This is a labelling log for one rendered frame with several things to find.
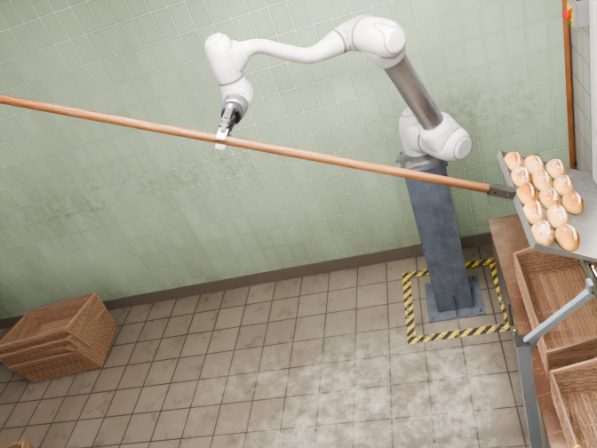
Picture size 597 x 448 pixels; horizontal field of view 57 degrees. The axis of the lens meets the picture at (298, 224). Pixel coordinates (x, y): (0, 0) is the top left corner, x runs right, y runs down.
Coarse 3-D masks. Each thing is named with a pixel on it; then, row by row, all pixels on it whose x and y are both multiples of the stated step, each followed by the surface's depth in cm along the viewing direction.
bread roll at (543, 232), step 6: (540, 222) 167; (546, 222) 167; (534, 228) 167; (540, 228) 165; (546, 228) 165; (552, 228) 166; (534, 234) 166; (540, 234) 165; (546, 234) 164; (552, 234) 164; (540, 240) 164; (546, 240) 164; (552, 240) 164
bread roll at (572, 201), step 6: (570, 192) 185; (576, 192) 184; (564, 198) 185; (570, 198) 183; (576, 198) 182; (582, 198) 182; (564, 204) 184; (570, 204) 182; (576, 204) 181; (582, 204) 181; (570, 210) 182; (576, 210) 181; (582, 210) 181
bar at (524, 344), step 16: (592, 272) 160; (592, 288) 158; (576, 304) 163; (560, 320) 168; (528, 336) 175; (528, 352) 176; (528, 368) 181; (528, 384) 186; (528, 400) 191; (528, 416) 197; (528, 432) 208
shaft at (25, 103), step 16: (0, 96) 180; (48, 112) 181; (64, 112) 180; (80, 112) 180; (96, 112) 181; (144, 128) 181; (160, 128) 181; (176, 128) 181; (224, 144) 182; (240, 144) 181; (256, 144) 181; (272, 144) 183; (320, 160) 182; (336, 160) 182; (352, 160) 182; (400, 176) 183; (416, 176) 182; (432, 176) 183
